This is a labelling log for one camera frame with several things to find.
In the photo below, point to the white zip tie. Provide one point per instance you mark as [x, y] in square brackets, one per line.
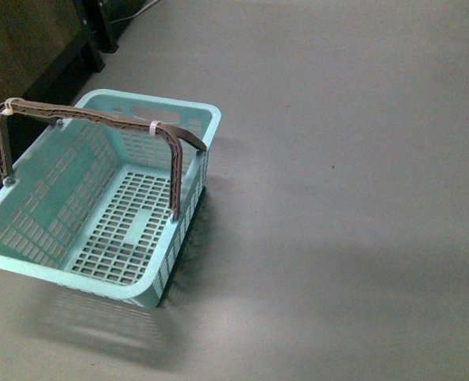
[7, 109]
[152, 128]

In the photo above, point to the brown basket handle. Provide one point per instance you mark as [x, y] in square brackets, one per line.
[51, 113]

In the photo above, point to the dark wooden shelf unit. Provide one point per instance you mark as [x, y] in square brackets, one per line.
[49, 48]

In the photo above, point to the light blue plastic basket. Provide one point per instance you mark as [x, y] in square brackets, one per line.
[88, 207]

